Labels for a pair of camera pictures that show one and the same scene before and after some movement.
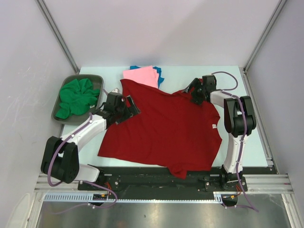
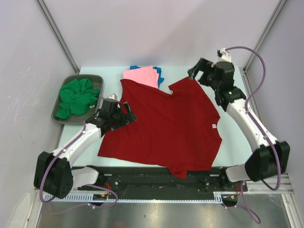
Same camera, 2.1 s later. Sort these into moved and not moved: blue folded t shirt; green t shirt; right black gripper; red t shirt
Moved: right black gripper
Not moved: red t shirt; blue folded t shirt; green t shirt
